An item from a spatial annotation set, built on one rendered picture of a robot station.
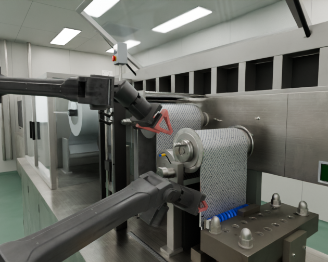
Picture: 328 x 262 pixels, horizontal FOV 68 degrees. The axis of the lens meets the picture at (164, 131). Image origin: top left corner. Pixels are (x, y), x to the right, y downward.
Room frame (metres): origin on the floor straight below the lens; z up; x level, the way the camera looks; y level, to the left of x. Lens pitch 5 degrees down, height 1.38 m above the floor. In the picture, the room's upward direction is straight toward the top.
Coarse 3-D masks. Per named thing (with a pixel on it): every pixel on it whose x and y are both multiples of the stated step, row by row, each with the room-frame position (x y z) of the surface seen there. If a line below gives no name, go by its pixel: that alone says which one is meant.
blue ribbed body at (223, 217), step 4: (244, 204) 0.85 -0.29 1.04; (236, 208) 0.80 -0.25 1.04; (240, 208) 0.81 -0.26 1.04; (224, 212) 0.78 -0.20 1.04; (228, 212) 0.79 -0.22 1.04; (232, 212) 0.79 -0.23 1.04; (236, 212) 0.79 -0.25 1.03; (212, 216) 0.75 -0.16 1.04; (220, 216) 0.75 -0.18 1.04; (224, 216) 0.76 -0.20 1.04; (228, 216) 0.76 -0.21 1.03; (232, 216) 0.77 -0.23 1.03; (220, 220) 0.74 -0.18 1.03
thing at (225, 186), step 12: (216, 168) 0.77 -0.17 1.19; (228, 168) 0.81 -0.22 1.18; (240, 168) 0.85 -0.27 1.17; (204, 180) 0.74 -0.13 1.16; (216, 180) 0.77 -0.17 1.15; (228, 180) 0.81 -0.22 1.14; (240, 180) 0.85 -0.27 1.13; (204, 192) 0.74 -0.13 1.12; (216, 192) 0.78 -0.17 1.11; (228, 192) 0.81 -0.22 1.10; (240, 192) 0.85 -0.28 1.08; (216, 204) 0.78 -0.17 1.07; (228, 204) 0.81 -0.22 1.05; (240, 204) 0.85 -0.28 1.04; (204, 216) 0.74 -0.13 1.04
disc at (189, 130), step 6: (180, 132) 0.81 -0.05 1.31; (186, 132) 0.78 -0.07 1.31; (192, 132) 0.76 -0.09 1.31; (174, 138) 0.83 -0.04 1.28; (198, 138) 0.74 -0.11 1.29; (198, 144) 0.74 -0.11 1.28; (174, 150) 0.83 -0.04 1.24; (174, 156) 0.83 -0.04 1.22; (198, 162) 0.74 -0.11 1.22; (186, 168) 0.78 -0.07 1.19; (192, 168) 0.76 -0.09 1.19; (198, 168) 0.74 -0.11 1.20
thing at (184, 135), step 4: (180, 136) 0.80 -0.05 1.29; (184, 136) 0.78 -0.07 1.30; (188, 136) 0.77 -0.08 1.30; (192, 136) 0.76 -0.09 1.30; (176, 140) 0.82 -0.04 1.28; (192, 140) 0.75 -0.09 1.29; (196, 144) 0.74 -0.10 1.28; (248, 144) 0.89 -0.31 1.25; (196, 148) 0.74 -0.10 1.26; (196, 152) 0.74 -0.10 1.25; (196, 156) 0.74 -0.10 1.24; (192, 160) 0.75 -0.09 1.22; (196, 160) 0.74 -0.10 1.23; (184, 164) 0.78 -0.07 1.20; (188, 164) 0.77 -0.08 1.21; (192, 164) 0.75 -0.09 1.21
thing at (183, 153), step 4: (180, 140) 0.77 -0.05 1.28; (184, 140) 0.76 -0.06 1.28; (188, 140) 0.76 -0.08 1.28; (184, 144) 0.76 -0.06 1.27; (188, 144) 0.75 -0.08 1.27; (192, 144) 0.76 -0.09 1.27; (176, 148) 0.79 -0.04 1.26; (180, 148) 0.78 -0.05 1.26; (184, 148) 0.76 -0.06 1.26; (188, 148) 0.74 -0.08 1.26; (192, 148) 0.75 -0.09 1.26; (176, 152) 0.79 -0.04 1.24; (180, 152) 0.77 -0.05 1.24; (184, 152) 0.76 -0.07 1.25; (188, 152) 0.74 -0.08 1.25; (192, 152) 0.75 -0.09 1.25; (176, 156) 0.79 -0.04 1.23; (180, 156) 0.77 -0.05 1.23; (184, 156) 0.76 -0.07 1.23; (188, 156) 0.74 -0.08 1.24; (192, 156) 0.75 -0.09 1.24; (180, 160) 0.77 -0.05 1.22; (184, 160) 0.76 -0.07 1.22; (188, 160) 0.75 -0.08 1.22
